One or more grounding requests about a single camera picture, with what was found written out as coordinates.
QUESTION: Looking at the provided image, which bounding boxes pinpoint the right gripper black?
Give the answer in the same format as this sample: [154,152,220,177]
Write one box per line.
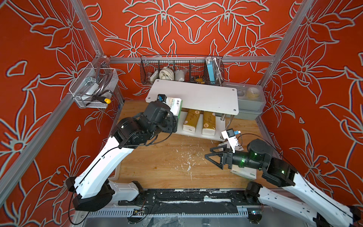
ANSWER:
[206,146,264,171]

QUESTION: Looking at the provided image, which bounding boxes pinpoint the white tissue pack front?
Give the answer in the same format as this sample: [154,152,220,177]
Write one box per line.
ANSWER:
[166,97,182,117]

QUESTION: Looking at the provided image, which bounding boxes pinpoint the white tissue pack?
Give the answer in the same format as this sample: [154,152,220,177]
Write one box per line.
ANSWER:
[166,97,182,117]
[230,165,257,180]
[218,141,244,153]

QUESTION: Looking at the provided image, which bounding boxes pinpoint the gold tissue pack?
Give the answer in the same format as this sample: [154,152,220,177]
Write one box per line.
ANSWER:
[182,109,200,133]
[202,111,216,136]

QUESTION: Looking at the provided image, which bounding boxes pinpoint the white tissue pack back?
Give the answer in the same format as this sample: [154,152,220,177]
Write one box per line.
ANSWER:
[218,141,244,153]

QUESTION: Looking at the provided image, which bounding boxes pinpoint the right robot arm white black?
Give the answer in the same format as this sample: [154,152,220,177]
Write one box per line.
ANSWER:
[205,139,362,227]

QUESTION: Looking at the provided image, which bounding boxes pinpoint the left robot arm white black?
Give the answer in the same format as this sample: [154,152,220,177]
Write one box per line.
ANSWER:
[65,95,182,212]

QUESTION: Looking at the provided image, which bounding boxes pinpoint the white two-tier shelf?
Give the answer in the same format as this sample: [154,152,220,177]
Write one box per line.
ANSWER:
[145,79,239,141]

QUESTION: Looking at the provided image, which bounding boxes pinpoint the white cloth roll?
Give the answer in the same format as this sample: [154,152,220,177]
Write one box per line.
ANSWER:
[159,67,175,81]

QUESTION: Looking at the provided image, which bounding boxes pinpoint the grey plastic storage box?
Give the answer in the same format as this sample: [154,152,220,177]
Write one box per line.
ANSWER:
[222,81,266,120]

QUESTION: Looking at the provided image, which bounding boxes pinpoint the tape roll in box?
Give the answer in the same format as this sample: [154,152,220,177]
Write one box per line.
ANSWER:
[246,87,261,99]

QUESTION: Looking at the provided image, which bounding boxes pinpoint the blue box in basket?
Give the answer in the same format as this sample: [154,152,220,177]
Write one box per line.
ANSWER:
[206,57,216,85]

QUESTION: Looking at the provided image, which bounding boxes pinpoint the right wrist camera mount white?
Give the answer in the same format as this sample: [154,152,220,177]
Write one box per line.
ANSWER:
[221,129,244,153]

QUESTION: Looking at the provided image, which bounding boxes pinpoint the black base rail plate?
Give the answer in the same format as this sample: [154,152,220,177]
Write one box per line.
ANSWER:
[118,189,259,206]

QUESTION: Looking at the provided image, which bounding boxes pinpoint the yellow handled tool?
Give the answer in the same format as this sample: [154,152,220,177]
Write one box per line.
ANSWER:
[92,96,111,104]

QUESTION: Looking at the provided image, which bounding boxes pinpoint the black wire basket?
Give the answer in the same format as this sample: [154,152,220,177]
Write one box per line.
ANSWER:
[140,54,225,86]

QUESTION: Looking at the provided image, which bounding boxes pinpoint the clear plastic wall bin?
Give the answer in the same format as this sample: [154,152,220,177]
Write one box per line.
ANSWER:
[69,63,119,109]

